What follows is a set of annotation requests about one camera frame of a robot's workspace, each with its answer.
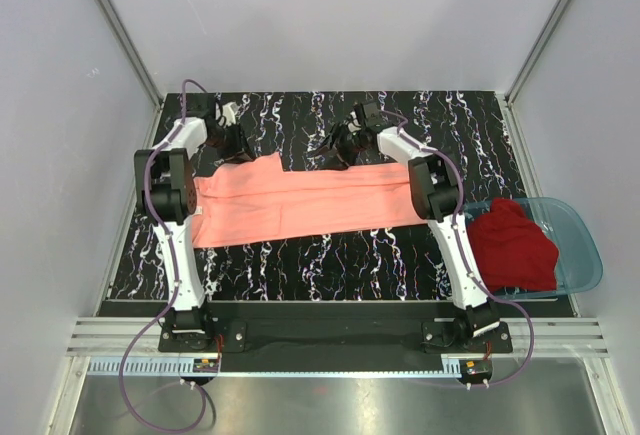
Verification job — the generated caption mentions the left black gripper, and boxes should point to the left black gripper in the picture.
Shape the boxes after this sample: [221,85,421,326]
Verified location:
[204,121,256,165]

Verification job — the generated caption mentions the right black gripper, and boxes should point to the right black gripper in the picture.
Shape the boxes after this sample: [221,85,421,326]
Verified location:
[309,123,365,173]

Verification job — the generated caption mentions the pink t shirt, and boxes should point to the pink t shirt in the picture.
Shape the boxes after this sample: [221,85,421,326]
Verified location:
[192,153,424,249]

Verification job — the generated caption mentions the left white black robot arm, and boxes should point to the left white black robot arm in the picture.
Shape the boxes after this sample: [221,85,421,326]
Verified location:
[133,114,255,352]

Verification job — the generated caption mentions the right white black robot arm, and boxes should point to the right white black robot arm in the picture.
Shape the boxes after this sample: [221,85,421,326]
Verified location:
[309,123,500,352]

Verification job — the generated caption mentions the black marble pattern mat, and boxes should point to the black marble pattern mat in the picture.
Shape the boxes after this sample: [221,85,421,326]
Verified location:
[112,90,576,302]

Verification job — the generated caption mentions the red t shirt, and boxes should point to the red t shirt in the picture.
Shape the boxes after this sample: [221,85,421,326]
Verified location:
[467,198,559,293]

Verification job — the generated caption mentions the left small controller board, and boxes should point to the left small controller board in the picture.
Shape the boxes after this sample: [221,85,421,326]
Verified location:
[193,358,220,373]

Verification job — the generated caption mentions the small controller board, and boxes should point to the small controller board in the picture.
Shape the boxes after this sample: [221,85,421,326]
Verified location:
[461,360,493,378]
[193,358,220,373]

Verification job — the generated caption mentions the right small controller board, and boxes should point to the right small controller board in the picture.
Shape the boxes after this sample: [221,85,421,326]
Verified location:
[461,360,493,378]

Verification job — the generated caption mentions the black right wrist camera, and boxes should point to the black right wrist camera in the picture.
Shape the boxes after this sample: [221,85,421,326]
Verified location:
[350,102,384,130]

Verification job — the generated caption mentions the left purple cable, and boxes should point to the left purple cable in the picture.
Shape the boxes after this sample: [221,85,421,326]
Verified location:
[117,78,217,434]

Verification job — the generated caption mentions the purple cable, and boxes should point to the purple cable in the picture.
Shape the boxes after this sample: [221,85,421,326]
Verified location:
[117,78,217,434]
[379,108,535,391]

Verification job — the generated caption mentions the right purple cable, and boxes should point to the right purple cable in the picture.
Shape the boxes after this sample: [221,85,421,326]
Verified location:
[379,108,535,391]

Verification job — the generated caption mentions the white slotted cable duct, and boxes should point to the white slotted cable duct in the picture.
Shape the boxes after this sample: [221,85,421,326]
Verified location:
[87,357,494,379]

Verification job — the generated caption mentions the left aluminium frame post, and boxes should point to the left aluminium frame post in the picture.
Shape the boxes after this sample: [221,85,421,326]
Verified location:
[95,0,164,109]

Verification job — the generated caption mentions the aluminium frame post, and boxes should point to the aluminium frame post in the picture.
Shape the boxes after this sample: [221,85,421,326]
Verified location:
[95,0,164,109]
[505,0,574,105]

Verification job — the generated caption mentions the aluminium rail profile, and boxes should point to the aluminium rail profile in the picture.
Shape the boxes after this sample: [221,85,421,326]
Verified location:
[66,318,608,358]

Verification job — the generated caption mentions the right aluminium frame post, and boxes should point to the right aluminium frame post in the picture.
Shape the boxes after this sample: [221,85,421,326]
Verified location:
[505,0,574,105]

